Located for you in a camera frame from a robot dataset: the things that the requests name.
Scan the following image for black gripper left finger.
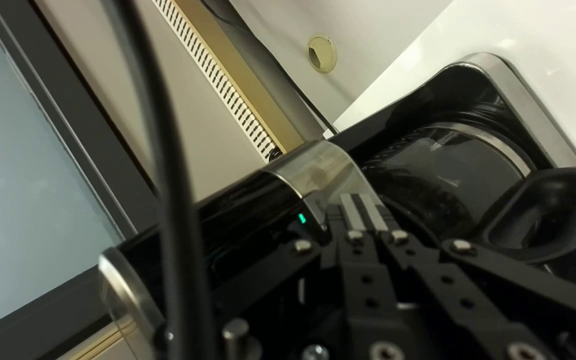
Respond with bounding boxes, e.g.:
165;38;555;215
212;192;405;360

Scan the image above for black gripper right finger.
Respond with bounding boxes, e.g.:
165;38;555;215
360;189;576;360

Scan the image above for black and steel coffeemaker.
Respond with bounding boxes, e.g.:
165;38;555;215
97;51;576;360

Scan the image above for beige desk grommet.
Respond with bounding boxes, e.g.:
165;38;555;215
306;34;340;74

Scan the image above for black cable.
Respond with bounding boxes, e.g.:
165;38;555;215
104;0;223;360

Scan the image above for beige wall cable trunking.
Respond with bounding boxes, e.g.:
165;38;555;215
150;0;306;163

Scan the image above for dark window frame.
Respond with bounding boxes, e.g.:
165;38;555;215
0;0;170;360

